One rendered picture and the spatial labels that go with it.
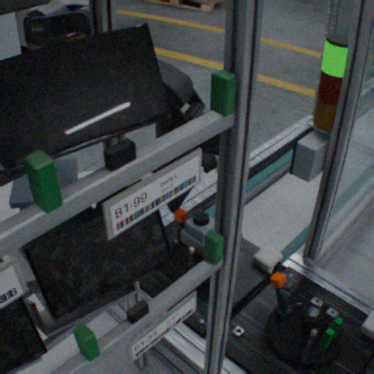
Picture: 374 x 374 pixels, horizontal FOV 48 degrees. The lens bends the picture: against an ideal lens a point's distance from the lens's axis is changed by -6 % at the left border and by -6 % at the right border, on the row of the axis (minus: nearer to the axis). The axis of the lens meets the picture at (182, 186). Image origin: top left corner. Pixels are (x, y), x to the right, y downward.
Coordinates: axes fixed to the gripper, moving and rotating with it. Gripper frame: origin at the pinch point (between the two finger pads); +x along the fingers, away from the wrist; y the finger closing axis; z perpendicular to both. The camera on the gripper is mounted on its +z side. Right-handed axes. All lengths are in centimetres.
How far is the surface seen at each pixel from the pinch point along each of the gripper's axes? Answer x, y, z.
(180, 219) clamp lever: 2.9, 1.0, -2.9
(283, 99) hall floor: 110, -248, 123
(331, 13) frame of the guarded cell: -19, -82, 13
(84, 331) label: -25, 37, -28
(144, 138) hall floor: 109, -125, 157
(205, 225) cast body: 1.0, 0.6, -8.6
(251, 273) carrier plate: 12.6, -5.1, -16.4
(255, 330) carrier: 12.6, 5.1, -25.4
